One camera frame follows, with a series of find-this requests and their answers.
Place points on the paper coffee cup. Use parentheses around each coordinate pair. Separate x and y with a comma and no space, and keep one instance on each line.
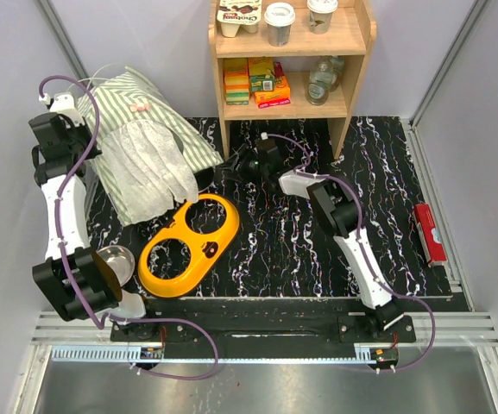
(279,18)
(320,14)

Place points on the yellow double bowl holder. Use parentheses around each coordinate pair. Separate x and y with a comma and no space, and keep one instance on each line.
(204,249)

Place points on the yellow green sponge stack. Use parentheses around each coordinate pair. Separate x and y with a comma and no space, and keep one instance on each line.
(236,81)

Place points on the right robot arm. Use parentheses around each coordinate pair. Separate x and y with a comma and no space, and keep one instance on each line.
(338,212)

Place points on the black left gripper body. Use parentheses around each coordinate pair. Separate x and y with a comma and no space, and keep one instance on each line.
(79,139)

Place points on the red pink packet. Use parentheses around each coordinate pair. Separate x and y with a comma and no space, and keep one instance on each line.
(278,73)

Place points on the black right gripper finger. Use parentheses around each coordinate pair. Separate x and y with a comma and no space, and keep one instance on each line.
(240,154)
(228,173)

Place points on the steel pet bowl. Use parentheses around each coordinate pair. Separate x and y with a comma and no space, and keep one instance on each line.
(120,260)
(204,178)

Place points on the chobani yogurt pack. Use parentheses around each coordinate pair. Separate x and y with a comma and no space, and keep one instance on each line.
(233,15)

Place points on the white cable duct rail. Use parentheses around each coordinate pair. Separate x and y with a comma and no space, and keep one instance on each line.
(185,353)

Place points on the clear glass jar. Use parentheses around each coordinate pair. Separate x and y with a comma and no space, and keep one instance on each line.
(320,81)
(337,63)

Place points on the clear glass jar back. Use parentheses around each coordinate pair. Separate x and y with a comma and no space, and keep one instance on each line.
(337,63)

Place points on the paper coffee cup left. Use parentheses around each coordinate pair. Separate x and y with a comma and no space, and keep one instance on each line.
(279,18)

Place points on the green striped pet tent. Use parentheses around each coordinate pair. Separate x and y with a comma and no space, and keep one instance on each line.
(149,154)

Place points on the red snack box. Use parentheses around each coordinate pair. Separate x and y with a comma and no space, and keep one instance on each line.
(429,235)

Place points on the wooden shelf unit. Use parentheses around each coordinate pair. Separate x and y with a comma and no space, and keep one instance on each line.
(351,35)

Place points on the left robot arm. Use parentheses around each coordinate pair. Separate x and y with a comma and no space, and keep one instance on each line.
(74,279)

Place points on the paper coffee cup right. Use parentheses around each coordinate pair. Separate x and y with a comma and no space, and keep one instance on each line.
(320,14)

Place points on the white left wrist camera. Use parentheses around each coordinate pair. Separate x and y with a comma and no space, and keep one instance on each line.
(63,104)

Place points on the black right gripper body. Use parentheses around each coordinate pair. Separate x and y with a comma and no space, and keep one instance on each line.
(249,166)

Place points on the orange snack box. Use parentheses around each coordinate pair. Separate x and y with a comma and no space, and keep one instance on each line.
(280,95)

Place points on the aluminium frame post left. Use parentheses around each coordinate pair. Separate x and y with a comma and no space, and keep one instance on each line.
(57,28)

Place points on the clear glass jar front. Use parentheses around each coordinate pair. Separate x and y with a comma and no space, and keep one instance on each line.
(320,81)

